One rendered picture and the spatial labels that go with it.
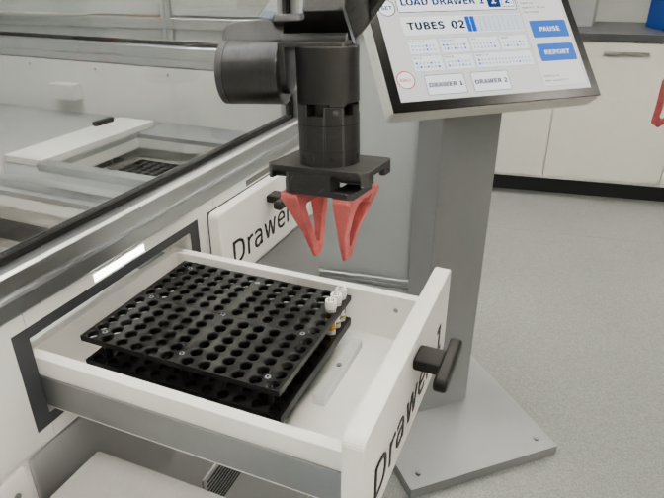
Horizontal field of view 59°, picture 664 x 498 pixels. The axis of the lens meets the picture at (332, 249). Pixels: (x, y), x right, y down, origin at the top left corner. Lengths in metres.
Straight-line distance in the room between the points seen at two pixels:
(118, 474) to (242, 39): 0.45
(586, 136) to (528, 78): 2.19
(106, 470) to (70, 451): 0.05
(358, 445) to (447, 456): 1.27
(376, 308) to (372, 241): 1.74
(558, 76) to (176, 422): 1.16
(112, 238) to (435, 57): 0.85
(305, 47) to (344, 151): 0.09
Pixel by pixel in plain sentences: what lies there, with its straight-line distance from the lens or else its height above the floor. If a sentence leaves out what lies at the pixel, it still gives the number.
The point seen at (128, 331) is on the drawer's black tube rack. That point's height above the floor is 0.90.
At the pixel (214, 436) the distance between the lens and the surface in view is 0.54.
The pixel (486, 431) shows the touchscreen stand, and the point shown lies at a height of 0.04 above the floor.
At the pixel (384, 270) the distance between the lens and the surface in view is 2.47.
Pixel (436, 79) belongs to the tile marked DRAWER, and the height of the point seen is 1.01.
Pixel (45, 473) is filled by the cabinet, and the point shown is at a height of 0.77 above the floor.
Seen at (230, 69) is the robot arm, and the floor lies 1.15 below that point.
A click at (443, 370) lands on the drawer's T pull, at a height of 0.91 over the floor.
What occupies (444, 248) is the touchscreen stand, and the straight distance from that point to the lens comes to 1.53.
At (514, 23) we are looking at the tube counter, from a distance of 1.47.
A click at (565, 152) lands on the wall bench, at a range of 3.59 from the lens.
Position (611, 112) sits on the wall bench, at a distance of 3.56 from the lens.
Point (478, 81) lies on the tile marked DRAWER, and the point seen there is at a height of 1.00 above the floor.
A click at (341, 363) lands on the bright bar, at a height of 0.85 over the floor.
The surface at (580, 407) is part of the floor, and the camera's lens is 2.02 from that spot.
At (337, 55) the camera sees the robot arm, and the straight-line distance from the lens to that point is 0.52.
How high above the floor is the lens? 1.24
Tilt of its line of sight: 26 degrees down
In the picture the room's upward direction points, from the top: straight up
